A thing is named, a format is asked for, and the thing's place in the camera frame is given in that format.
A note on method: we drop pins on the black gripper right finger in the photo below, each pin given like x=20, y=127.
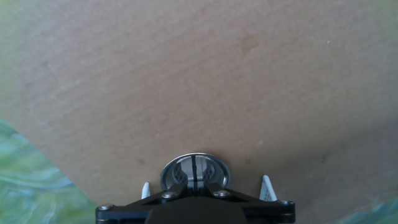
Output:
x=270, y=214

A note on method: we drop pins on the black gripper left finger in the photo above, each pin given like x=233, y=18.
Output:
x=118, y=214

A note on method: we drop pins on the white mesh tray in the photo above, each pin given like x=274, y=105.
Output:
x=267, y=191

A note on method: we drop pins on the green marble pattern mat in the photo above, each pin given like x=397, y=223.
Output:
x=31, y=186

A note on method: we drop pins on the brown cardboard sheet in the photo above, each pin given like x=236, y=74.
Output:
x=186, y=93

